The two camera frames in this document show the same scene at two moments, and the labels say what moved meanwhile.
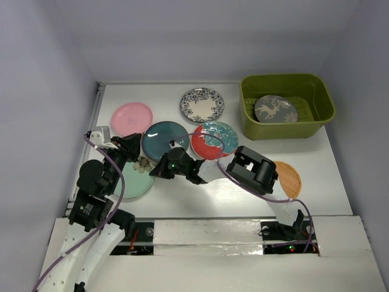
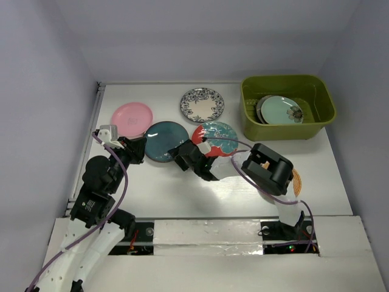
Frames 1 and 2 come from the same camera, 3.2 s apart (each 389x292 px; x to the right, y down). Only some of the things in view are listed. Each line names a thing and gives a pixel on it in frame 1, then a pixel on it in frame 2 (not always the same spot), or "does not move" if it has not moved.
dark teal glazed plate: x=156 y=137 does not move
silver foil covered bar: x=205 y=237 does not move
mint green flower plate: x=137 y=184 → x=281 y=110
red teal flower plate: x=209 y=147 does not move
